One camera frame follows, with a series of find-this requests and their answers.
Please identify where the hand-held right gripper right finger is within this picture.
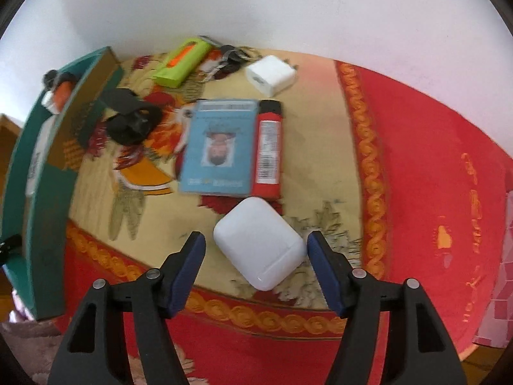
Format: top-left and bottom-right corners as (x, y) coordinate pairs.
(307, 229), (467, 385)

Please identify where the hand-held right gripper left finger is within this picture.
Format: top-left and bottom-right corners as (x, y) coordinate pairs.
(48, 230), (207, 385)

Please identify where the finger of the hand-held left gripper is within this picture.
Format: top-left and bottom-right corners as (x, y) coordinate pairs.
(0, 233), (21, 267)

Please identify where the teal cardboard box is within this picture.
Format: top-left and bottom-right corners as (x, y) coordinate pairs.
(0, 46), (125, 321)

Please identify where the white earbuds case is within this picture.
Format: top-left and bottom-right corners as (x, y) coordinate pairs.
(212, 196), (307, 291)

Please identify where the blue photo card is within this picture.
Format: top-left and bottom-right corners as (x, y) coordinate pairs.
(176, 98), (259, 197)

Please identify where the red lighter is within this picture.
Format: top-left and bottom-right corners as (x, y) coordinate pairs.
(250, 99), (284, 198)

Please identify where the white charger plug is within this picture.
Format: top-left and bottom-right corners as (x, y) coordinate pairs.
(244, 55), (299, 97)

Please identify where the bunch of keys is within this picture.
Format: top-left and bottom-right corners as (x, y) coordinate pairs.
(198, 44), (261, 83)

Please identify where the pink fluffy cloth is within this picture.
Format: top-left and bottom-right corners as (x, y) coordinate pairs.
(0, 317), (73, 385)

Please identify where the wooden cabinet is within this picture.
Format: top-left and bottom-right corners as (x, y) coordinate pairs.
(0, 113), (22, 193)

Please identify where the red printed blanket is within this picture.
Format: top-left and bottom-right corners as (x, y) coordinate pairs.
(30, 48), (513, 385)

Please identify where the black clip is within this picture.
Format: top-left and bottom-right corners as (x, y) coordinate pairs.
(98, 88), (163, 145)

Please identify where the pink tiled floor mat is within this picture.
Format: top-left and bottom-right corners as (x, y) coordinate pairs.
(473, 265), (513, 349)

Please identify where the green utility knife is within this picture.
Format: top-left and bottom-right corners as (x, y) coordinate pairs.
(154, 38), (213, 88)

